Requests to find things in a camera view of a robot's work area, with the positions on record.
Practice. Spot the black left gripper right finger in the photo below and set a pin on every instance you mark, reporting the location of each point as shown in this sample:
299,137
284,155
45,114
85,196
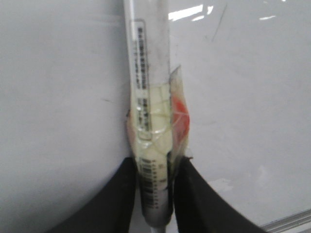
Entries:
199,208

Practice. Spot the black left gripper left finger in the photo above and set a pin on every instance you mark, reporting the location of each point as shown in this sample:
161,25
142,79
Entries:
110,211

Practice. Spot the taped white dry-erase marker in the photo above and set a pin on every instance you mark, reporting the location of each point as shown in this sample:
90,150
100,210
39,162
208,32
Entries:
158,119

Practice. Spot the white whiteboard with aluminium frame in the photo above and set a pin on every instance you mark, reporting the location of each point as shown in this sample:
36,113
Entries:
64,95

